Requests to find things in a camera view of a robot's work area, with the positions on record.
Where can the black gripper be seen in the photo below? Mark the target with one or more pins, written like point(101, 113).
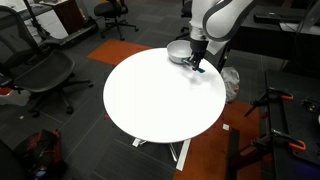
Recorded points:
point(199, 48)

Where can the teal capped marker pen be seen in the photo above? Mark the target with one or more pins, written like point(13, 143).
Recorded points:
point(200, 70)

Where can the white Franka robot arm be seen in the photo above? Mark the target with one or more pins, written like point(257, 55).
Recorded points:
point(216, 16)

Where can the grey white round bowl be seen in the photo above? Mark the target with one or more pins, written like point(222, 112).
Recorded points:
point(177, 50)

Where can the white plastic bag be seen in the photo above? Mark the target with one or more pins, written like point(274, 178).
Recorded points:
point(230, 83)

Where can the small white paper piece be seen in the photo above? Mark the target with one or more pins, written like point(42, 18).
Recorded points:
point(226, 126)

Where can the black desk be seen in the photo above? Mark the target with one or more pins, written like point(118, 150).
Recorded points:
point(266, 36)

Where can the white metal table base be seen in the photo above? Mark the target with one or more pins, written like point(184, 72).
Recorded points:
point(182, 153)

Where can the black keyboard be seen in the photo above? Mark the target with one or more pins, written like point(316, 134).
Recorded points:
point(275, 18)

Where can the black electric scooter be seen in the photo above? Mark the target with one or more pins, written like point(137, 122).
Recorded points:
point(66, 33)

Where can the brown wooden cabinet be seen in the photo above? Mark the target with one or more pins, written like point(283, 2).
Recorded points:
point(68, 15)

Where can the black mesh office chair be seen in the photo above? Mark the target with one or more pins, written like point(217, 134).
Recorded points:
point(40, 70)

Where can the long white cabinet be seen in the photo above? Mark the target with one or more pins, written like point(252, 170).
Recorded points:
point(43, 21)

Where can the red and black bag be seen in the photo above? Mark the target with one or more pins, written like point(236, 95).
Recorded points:
point(41, 155)

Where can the white plastic floor object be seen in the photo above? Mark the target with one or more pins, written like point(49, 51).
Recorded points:
point(15, 97)

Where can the black upright post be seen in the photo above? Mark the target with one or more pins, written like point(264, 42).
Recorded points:
point(233, 153)

